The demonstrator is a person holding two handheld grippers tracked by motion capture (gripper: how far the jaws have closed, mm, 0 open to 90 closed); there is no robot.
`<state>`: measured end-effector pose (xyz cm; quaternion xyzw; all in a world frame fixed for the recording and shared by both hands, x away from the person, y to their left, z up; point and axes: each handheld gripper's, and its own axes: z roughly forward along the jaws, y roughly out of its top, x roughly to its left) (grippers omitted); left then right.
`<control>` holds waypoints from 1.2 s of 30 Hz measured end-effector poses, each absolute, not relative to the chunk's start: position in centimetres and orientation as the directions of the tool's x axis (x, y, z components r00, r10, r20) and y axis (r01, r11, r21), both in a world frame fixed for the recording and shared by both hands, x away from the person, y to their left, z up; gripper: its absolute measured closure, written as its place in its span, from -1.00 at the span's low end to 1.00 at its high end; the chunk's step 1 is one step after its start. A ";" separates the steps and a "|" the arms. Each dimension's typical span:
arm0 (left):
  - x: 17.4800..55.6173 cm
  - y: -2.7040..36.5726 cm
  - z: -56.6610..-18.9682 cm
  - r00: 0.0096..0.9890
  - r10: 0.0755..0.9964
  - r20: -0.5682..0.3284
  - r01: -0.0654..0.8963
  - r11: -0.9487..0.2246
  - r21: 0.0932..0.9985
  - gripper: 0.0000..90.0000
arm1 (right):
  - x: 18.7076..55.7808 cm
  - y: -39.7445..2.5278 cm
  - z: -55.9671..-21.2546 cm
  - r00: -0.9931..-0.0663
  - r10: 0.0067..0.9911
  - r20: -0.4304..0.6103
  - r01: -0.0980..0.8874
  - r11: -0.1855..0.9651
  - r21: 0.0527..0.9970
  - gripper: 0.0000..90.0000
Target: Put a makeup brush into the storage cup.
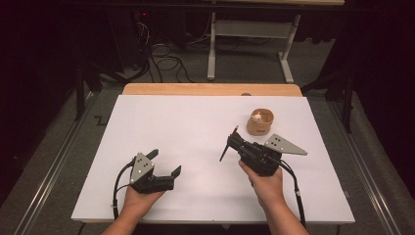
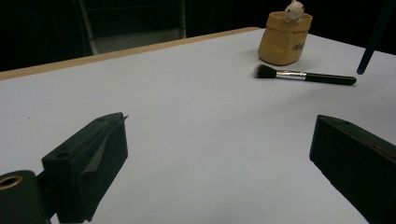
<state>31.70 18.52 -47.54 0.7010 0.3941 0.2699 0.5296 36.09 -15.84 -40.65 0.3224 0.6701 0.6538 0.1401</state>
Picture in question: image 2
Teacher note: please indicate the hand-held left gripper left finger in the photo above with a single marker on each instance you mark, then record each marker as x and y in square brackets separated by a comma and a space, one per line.
[84, 165]

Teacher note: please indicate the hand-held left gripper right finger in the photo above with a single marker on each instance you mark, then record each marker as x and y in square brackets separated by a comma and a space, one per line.
[355, 168]

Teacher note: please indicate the white-tipped makeup brush silver ferrule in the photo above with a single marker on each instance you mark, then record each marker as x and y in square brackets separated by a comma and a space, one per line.
[323, 77]

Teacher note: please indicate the tan sack-shaped pot with bear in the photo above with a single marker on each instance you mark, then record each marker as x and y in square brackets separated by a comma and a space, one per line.
[283, 43]

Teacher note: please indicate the white table cover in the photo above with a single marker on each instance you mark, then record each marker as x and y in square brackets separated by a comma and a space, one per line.
[202, 130]

